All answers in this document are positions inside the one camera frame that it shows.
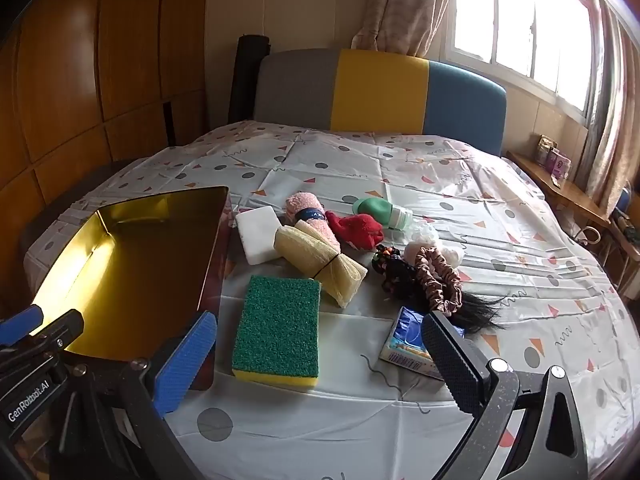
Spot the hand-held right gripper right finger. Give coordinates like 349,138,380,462
421,311,588,480

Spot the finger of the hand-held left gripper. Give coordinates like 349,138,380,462
0,309,85,366
0,305,45,345

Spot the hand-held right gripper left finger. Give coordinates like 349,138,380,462
52,310,217,480

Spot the blue tissue packet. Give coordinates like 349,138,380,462
378,306,466,381

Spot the pink satin scrunchie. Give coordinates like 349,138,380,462
414,246,463,317

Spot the dark red gold-lined tin box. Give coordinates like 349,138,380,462
31,186,233,392

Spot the black hairpiece with beads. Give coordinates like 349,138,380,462
371,243,508,331

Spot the green and yellow sponge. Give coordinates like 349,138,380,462
231,275,322,390

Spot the clear plastic bag of cotton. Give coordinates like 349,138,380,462
400,220,463,268

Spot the white foam block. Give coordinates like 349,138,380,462
235,206,283,264

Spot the red fluffy sock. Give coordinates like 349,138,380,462
325,210,385,251

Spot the beige loofah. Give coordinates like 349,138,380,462
274,221,368,308

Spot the green and white bottle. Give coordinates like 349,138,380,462
351,197,414,231

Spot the pink towel blue band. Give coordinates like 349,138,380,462
285,191,341,256

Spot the patterned white bed sheet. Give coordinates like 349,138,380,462
22,121,640,480

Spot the wooden side table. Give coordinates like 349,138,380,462
505,150,613,226

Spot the purple small box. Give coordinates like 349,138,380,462
547,147,572,179

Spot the wooden wardrobe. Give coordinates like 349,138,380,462
0,0,211,311

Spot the grey yellow blue headboard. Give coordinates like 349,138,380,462
252,49,508,157

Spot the beige patterned curtain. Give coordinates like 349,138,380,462
350,0,458,58
572,0,640,216

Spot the window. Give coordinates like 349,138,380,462
452,0,608,113

